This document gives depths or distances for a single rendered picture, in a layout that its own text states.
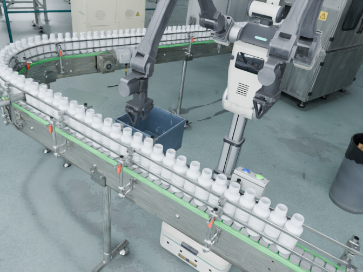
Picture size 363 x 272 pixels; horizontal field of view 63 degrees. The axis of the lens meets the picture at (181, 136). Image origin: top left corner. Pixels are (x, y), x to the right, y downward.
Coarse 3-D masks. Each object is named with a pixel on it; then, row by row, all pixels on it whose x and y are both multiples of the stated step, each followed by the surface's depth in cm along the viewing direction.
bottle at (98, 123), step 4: (96, 116) 140; (100, 116) 140; (96, 120) 138; (100, 120) 138; (92, 124) 139; (96, 124) 138; (100, 124) 139; (96, 128) 139; (100, 128) 139; (92, 132) 141; (96, 132) 140; (92, 136) 142; (96, 136) 141; (100, 136) 142; (96, 140) 142; (100, 140) 143; (96, 144) 144
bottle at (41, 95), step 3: (39, 87) 155; (42, 87) 157; (45, 87) 155; (39, 90) 156; (42, 90) 155; (39, 93) 156; (42, 93) 156; (39, 96) 156; (42, 96) 156; (45, 96) 156; (42, 99) 156; (39, 102) 158; (39, 105) 160; (42, 105) 158; (42, 108) 160; (42, 114) 162
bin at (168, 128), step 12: (156, 108) 199; (120, 120) 183; (144, 120) 206; (156, 120) 203; (168, 120) 197; (180, 120) 191; (132, 132) 175; (144, 132) 209; (156, 132) 208; (168, 132) 175; (180, 132) 191; (168, 144) 182; (180, 144) 198
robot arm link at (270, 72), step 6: (270, 42) 96; (294, 48) 93; (270, 54) 99; (294, 54) 93; (270, 60) 93; (276, 60) 94; (282, 60) 94; (288, 60) 95; (264, 66) 92; (270, 66) 91; (276, 66) 91; (258, 72) 93; (264, 72) 92; (270, 72) 91; (276, 72) 92; (258, 78) 94; (264, 78) 93; (270, 78) 92; (276, 78) 93; (264, 84) 94; (270, 84) 93
